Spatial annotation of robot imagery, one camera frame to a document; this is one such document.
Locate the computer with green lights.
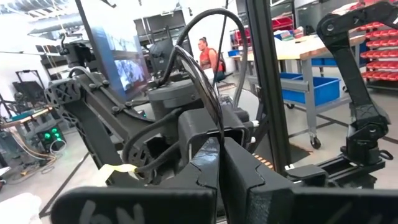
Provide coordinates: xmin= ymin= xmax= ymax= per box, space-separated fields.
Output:
xmin=36 ymin=125 xmax=67 ymax=154

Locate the red bin rack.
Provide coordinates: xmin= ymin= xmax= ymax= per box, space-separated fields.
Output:
xmin=357 ymin=0 xmax=398 ymax=82

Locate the blue plastic bin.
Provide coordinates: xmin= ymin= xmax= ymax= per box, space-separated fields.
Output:
xmin=279 ymin=72 xmax=341 ymax=107

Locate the yellow cable tag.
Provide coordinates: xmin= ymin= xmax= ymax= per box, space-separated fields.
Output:
xmin=98 ymin=164 xmax=138 ymax=175

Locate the grey wood-topped workbench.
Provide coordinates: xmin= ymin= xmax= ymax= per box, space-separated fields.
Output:
xmin=245 ymin=32 xmax=368 ymax=150

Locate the person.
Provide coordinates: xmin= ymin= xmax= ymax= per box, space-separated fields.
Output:
xmin=198 ymin=36 xmax=227 ymax=82

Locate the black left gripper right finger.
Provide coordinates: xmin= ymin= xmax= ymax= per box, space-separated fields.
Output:
xmin=220 ymin=138 xmax=398 ymax=224

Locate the black hazard striped platform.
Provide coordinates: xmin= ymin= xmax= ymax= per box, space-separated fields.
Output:
xmin=252 ymin=152 xmax=276 ymax=170

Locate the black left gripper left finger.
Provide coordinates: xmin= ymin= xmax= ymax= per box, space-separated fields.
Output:
xmin=50 ymin=138 xmax=221 ymax=224

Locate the black aluminium table frame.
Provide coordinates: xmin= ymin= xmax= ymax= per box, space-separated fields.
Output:
xmin=244 ymin=0 xmax=388 ymax=190

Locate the black shelving unit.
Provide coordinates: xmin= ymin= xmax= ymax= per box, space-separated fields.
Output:
xmin=133 ymin=9 xmax=195 ymax=75

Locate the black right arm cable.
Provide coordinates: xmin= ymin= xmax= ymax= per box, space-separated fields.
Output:
xmin=123 ymin=7 xmax=249 ymax=175

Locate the blue monitor screen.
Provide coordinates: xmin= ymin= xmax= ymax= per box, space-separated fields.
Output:
xmin=91 ymin=26 xmax=150 ymax=101

